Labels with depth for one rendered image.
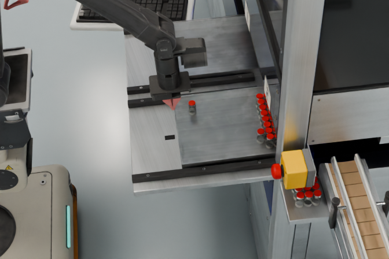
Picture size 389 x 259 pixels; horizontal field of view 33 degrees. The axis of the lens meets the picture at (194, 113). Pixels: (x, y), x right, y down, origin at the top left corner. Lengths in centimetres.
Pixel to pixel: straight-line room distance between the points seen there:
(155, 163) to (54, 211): 79
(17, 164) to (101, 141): 108
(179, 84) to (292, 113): 29
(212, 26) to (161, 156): 58
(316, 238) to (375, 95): 65
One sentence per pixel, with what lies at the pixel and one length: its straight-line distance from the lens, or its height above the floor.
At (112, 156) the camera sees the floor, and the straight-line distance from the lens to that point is 302.
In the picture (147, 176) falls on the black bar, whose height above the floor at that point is 90.
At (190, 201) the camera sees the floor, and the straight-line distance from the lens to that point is 283.
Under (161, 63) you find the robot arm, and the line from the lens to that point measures 156.
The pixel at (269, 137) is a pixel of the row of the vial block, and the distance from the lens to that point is 183.
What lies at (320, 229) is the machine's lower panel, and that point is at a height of 58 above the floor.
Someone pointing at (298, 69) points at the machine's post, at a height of 130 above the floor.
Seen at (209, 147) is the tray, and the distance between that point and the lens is 187.
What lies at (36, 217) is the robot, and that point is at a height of 28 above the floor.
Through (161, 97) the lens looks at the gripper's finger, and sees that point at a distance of 163.
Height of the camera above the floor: 234
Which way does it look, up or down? 48 degrees down
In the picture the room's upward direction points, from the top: 4 degrees counter-clockwise
